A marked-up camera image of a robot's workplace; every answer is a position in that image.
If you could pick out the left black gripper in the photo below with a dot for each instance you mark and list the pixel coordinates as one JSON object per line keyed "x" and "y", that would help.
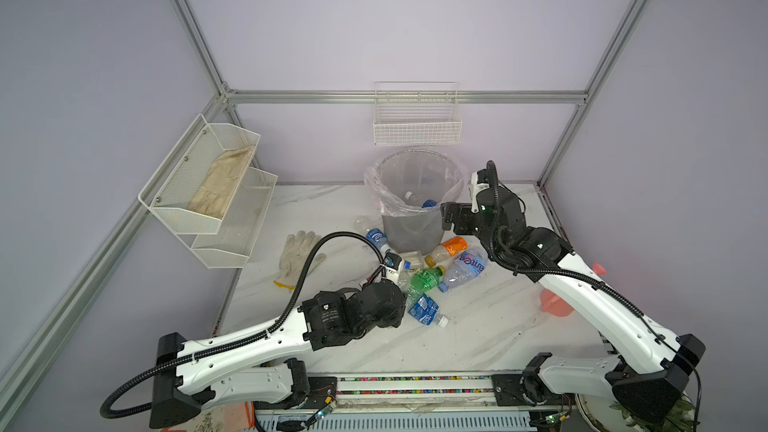
{"x": 395, "y": 318}

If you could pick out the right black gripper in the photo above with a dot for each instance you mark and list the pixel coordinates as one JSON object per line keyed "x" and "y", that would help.
{"x": 458, "y": 210}

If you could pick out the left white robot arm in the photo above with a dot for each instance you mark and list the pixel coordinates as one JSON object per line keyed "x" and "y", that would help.
{"x": 181, "y": 381}

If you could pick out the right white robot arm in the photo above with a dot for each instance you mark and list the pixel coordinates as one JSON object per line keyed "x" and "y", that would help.
{"x": 649, "y": 366}

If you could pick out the blue label bottle near bin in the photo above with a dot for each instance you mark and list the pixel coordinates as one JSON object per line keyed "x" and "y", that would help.
{"x": 374, "y": 233}

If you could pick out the grey mesh waste bin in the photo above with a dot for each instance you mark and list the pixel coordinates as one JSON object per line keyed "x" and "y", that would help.
{"x": 415, "y": 233}

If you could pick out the clear plastic bin liner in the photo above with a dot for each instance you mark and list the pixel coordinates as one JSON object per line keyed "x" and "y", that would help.
{"x": 416, "y": 169}

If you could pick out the orange label juice bottle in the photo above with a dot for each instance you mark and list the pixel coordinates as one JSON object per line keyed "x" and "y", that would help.
{"x": 445, "y": 251}

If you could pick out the large crushed blue label bottle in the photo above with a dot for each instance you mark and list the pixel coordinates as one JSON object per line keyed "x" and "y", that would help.
{"x": 468, "y": 265}

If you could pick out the green Sprite bottle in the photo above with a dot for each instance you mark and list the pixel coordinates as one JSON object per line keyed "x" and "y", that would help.
{"x": 424, "y": 281}

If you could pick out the clear green cap bottle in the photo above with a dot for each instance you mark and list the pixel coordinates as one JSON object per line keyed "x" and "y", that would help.
{"x": 413, "y": 261}

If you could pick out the white cotton work glove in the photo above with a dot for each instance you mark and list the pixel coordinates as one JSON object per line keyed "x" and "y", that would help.
{"x": 295, "y": 253}

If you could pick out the pink spray bottle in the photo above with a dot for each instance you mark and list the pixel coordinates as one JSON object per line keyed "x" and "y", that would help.
{"x": 558, "y": 297}

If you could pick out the white mesh lower shelf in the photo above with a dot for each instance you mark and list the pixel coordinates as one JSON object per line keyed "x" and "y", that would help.
{"x": 233, "y": 245}

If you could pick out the white mesh shelf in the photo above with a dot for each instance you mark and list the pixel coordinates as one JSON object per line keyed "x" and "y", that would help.
{"x": 168, "y": 192}
{"x": 233, "y": 245}

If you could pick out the beige glove in shelf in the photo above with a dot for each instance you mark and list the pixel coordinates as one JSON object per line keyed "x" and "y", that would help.
{"x": 218, "y": 188}

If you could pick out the white mesh upper shelf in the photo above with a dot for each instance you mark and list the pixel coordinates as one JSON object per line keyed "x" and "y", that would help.
{"x": 168, "y": 192}

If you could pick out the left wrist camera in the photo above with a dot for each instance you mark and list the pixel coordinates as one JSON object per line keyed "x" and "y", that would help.
{"x": 396, "y": 268}

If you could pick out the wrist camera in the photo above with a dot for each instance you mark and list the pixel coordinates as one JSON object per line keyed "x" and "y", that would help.
{"x": 483, "y": 190}
{"x": 396, "y": 268}

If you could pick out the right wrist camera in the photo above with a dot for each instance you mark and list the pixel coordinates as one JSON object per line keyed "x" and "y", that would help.
{"x": 483, "y": 190}

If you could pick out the white wire wall basket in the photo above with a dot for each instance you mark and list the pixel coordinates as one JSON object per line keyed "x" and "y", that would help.
{"x": 416, "y": 113}

